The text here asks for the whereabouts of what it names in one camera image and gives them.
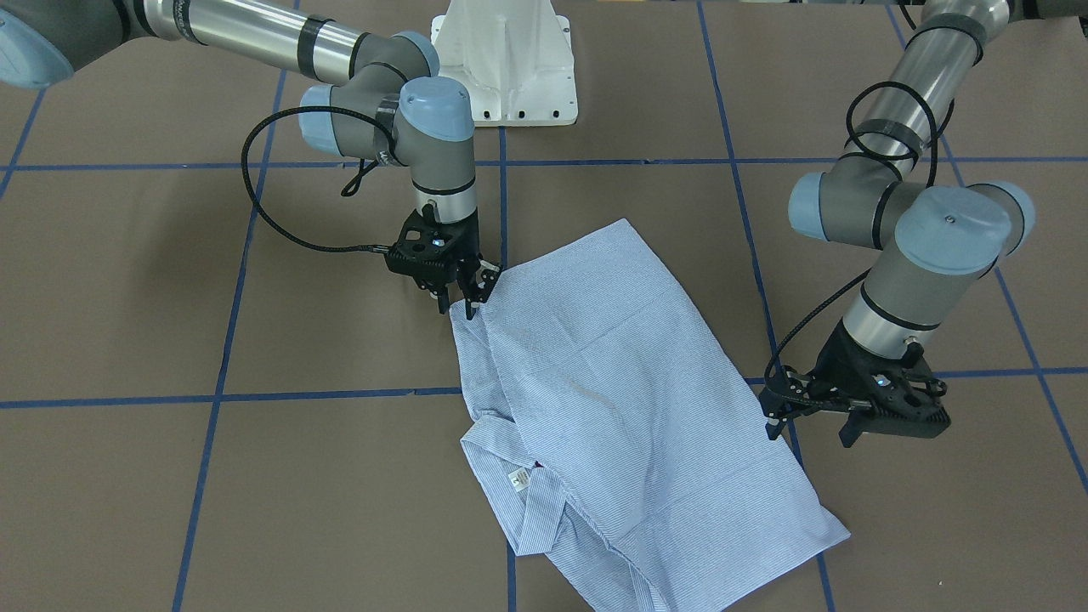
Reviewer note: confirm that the blue tape line crosswise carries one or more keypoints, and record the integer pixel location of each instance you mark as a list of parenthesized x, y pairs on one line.
[(361, 393)]

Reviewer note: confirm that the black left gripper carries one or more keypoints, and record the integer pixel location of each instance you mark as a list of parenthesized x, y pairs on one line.
[(838, 355)]

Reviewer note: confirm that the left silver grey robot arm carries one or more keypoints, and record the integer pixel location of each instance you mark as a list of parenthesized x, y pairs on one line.
[(933, 241)]

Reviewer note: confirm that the light blue striped shirt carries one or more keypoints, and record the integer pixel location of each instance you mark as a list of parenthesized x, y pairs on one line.
[(613, 434)]

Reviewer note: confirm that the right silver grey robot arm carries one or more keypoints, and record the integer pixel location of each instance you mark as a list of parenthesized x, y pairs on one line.
[(377, 99)]

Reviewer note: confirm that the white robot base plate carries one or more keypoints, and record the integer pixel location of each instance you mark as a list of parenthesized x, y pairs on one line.
[(515, 59)]

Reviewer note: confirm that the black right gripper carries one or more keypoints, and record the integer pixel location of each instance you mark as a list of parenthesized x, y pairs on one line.
[(468, 246)]

